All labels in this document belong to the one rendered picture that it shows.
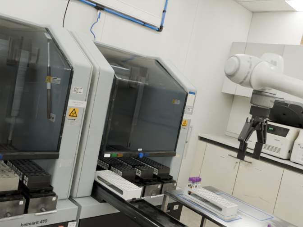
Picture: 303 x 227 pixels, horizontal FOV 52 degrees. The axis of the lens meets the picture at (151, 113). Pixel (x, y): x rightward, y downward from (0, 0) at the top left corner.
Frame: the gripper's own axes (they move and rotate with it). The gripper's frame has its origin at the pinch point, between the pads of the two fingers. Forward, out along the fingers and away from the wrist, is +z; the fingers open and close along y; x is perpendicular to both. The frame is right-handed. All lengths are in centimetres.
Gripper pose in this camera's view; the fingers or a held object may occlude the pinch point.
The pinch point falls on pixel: (249, 155)
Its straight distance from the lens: 133.7
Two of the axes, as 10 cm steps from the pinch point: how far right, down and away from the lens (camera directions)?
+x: -6.7, -2.1, 7.1
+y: 7.1, 0.8, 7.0
